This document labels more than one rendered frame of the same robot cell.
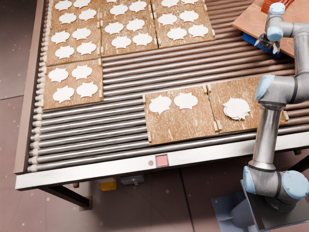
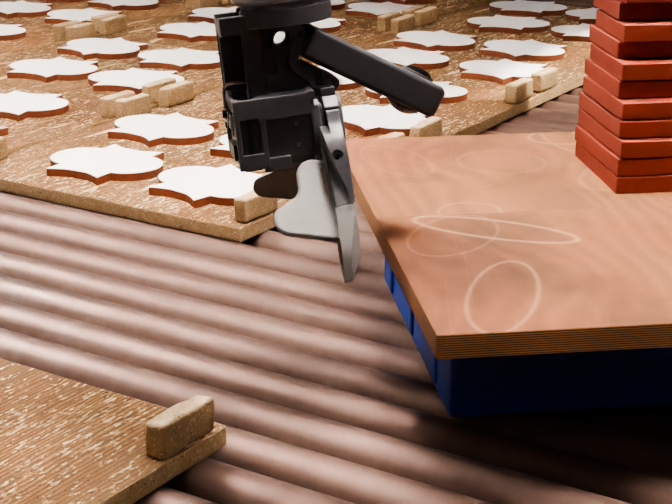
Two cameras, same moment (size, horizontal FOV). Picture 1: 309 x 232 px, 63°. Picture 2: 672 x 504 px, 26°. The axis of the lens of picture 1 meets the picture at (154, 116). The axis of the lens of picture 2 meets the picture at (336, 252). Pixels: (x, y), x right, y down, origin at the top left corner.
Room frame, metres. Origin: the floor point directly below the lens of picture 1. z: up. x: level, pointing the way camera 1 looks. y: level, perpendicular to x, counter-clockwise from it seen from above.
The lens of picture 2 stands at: (0.08, -1.32, 1.40)
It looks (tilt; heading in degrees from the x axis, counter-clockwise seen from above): 19 degrees down; 30
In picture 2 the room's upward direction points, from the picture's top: straight up
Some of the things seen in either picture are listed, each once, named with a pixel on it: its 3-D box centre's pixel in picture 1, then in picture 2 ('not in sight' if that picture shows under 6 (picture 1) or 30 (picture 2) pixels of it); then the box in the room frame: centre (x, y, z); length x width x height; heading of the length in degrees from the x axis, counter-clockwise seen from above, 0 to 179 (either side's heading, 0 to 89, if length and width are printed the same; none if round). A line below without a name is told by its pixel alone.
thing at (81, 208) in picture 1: (67, 194); not in sight; (0.48, 0.75, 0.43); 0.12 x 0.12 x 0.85; 88
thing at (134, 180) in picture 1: (132, 174); not in sight; (0.45, 0.21, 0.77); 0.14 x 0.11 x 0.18; 88
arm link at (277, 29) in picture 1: (278, 29); not in sight; (0.90, -0.72, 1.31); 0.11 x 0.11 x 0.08; 68
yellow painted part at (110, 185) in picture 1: (105, 180); not in sight; (0.45, 0.39, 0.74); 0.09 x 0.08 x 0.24; 88
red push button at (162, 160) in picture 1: (162, 161); not in sight; (0.45, 0.01, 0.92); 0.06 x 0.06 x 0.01; 88
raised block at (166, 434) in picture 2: not in sight; (180, 426); (0.83, -0.77, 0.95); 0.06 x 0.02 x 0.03; 177
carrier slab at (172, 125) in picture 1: (178, 114); not in sight; (0.72, -0.15, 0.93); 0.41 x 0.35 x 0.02; 88
